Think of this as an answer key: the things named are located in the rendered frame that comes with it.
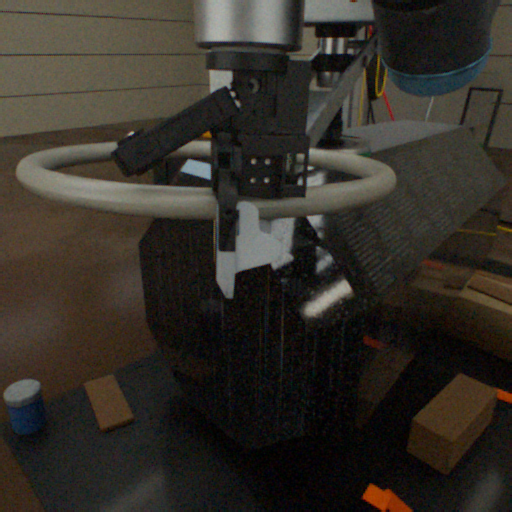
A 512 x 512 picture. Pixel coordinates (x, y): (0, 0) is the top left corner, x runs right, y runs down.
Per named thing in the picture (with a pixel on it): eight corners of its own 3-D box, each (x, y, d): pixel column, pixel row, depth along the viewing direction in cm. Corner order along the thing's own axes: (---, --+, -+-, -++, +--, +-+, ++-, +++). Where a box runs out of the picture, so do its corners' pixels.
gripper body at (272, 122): (306, 206, 41) (318, 55, 37) (207, 205, 40) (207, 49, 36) (289, 188, 48) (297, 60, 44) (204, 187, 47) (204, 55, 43)
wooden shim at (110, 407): (84, 386, 163) (83, 382, 163) (113, 376, 168) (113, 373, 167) (102, 433, 143) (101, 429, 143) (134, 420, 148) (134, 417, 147)
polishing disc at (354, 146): (309, 138, 137) (309, 133, 137) (381, 145, 127) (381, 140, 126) (272, 150, 121) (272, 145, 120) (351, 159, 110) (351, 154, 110)
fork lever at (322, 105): (321, 50, 138) (321, 31, 135) (389, 50, 131) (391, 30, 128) (223, 160, 90) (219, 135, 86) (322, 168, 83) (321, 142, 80)
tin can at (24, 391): (26, 409, 153) (18, 376, 147) (54, 414, 151) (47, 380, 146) (5, 432, 144) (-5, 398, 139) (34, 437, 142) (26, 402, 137)
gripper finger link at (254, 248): (284, 304, 42) (286, 201, 41) (218, 305, 42) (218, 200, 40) (277, 296, 45) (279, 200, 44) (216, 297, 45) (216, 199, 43)
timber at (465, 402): (446, 476, 129) (453, 442, 124) (405, 451, 137) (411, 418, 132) (491, 421, 148) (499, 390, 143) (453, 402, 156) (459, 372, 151)
